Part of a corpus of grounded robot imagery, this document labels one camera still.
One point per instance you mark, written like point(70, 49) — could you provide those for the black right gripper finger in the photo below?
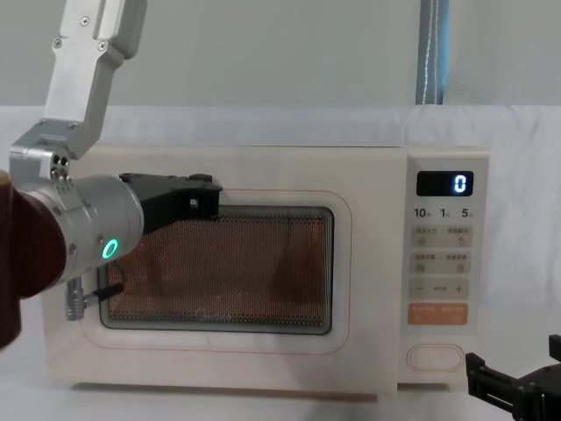
point(491, 386)
point(556, 348)

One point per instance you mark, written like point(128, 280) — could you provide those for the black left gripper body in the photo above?
point(166, 197)

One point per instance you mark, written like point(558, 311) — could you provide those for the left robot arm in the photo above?
point(87, 223)

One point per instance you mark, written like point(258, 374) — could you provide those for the grey striped post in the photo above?
point(431, 52)

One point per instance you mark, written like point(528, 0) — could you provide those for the cream microwave oven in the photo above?
point(263, 175)

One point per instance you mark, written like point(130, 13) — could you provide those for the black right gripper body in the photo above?
point(543, 394)

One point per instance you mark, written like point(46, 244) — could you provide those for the pale curtain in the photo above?
point(263, 52)

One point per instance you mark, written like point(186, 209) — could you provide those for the white table cloth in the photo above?
point(219, 408)

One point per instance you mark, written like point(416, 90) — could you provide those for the oven control panel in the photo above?
point(438, 276)

